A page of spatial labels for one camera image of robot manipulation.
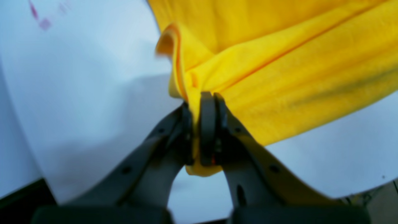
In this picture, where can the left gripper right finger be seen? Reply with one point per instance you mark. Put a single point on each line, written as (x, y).
(263, 190)

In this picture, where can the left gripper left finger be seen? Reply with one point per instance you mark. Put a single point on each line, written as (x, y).
(138, 189)

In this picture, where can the yellow T-shirt with script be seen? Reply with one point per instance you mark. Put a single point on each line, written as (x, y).
(283, 66)

